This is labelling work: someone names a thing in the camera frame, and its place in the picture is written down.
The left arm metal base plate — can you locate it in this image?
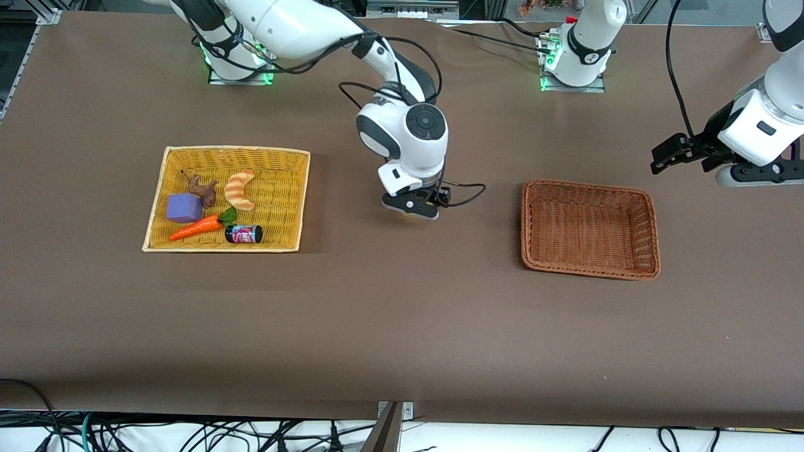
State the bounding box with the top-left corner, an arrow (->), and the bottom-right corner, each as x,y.
540,74 -> 607,94

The aluminium frame rack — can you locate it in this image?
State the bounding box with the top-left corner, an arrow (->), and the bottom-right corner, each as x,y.
366,0 -> 461,19

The toy croissant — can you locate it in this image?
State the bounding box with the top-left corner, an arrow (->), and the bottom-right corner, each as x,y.
224,168 -> 257,212

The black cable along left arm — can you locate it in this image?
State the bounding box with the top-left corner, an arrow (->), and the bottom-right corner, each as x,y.
665,0 -> 699,140

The dark metal support leg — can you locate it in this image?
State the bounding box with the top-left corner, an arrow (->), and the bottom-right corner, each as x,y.
361,402 -> 403,452

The black floor cable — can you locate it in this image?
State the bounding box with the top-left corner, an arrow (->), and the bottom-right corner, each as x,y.
0,378 -> 65,452

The yellow woven rectangular basket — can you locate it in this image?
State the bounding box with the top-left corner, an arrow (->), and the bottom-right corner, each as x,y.
142,146 -> 311,254

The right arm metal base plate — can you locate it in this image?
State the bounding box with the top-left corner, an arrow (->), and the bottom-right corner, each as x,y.
207,60 -> 276,86

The black cable along right arm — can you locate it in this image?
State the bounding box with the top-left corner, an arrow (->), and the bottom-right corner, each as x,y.
176,0 -> 444,111

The orange toy carrot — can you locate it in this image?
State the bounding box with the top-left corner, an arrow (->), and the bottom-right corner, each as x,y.
169,207 -> 238,242

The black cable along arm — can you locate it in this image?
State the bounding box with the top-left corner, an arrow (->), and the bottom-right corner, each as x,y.
176,0 -> 444,111
665,0 -> 699,140

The purple foam block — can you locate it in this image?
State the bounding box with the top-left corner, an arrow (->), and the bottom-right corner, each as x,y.
166,193 -> 203,224

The small red drink can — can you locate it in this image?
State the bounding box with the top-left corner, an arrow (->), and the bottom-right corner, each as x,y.
224,224 -> 264,245

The silver table clamp bracket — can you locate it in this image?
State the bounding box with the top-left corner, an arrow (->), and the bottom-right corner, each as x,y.
377,401 -> 415,421

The black cable on table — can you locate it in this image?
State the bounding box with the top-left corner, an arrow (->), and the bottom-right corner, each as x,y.
496,17 -> 551,38
448,25 -> 553,55

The brown woven rectangular basket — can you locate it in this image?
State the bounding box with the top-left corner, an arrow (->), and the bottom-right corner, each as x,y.
520,179 -> 661,281

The brown toy lion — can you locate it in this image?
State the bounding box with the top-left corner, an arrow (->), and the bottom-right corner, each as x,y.
187,174 -> 218,209

